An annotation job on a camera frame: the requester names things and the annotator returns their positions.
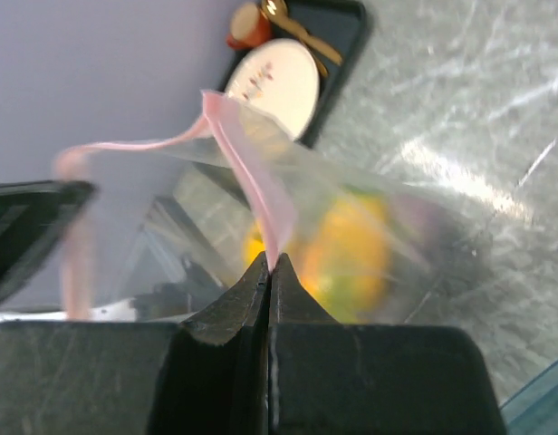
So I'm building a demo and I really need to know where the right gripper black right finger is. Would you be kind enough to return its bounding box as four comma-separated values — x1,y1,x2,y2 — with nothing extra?
268,256,506,434

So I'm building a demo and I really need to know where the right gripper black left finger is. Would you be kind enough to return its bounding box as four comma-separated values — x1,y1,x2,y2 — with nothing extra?
0,256,269,434

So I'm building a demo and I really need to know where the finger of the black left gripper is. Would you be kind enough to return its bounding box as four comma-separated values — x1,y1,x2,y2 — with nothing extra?
0,180,96,304

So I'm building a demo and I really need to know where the orange green mango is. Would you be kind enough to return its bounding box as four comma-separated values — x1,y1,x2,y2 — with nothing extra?
298,191,392,324

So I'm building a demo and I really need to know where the clear zip top bag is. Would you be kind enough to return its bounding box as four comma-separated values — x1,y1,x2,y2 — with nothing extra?
53,91,489,324

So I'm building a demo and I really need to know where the yellow orange mango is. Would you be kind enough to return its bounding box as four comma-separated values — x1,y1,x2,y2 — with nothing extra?
242,222,266,267

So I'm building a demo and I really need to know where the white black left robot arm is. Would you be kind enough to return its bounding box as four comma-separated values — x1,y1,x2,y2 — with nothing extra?
0,163,250,322

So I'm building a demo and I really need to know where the translucent blue plastic container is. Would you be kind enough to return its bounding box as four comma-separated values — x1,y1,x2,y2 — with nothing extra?
501,360,558,435

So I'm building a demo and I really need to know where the cream plate with leaf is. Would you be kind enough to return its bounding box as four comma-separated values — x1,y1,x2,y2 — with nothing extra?
225,38,320,140

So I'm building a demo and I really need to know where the small orange cup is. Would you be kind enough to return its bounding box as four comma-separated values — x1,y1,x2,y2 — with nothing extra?
226,2,272,50

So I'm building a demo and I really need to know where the gold spoon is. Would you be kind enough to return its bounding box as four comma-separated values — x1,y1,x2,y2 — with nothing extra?
259,0,342,65

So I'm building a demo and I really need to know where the black rectangular tray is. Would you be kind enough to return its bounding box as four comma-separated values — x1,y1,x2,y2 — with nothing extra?
215,0,375,149

